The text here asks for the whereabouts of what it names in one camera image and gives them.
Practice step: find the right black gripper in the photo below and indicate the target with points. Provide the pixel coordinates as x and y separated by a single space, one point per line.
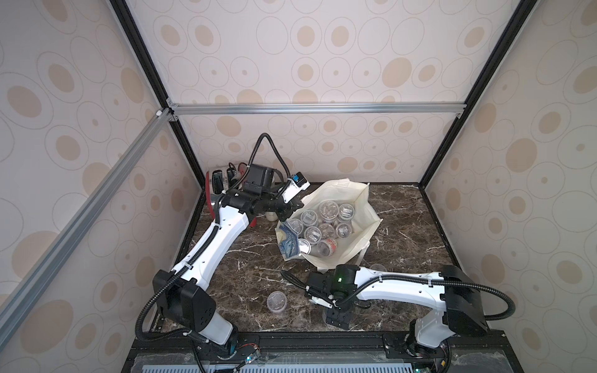
309 287

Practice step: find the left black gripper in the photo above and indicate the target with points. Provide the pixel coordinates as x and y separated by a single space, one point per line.
291 207

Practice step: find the cream canvas tote bag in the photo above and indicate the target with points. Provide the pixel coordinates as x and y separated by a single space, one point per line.
341 241

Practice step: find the clear seed jar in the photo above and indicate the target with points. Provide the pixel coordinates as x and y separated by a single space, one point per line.
328 321
378 267
277 302

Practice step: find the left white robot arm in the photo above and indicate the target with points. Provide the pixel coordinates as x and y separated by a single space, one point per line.
181 293

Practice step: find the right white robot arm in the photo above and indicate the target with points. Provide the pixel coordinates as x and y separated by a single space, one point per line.
456 304

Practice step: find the small bottle behind bag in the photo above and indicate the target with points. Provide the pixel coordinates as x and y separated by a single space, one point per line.
271 216

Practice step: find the seed jar in bag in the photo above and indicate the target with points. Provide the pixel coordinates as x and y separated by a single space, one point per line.
328 210
346 212
313 235

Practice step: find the red chrome toaster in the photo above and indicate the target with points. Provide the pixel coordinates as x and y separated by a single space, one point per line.
219 179

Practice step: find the left diagonal aluminium bar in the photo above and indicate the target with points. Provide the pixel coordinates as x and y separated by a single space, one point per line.
45 270

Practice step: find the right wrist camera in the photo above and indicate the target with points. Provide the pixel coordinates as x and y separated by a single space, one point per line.
318 298

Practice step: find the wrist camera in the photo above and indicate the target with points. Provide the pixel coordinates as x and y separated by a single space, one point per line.
318 298
295 184

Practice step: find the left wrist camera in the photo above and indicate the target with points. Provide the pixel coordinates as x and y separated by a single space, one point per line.
295 184

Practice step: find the horizontal aluminium frame bar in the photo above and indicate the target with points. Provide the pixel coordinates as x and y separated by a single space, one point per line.
345 108

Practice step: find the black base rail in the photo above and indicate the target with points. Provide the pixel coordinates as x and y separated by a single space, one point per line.
325 352

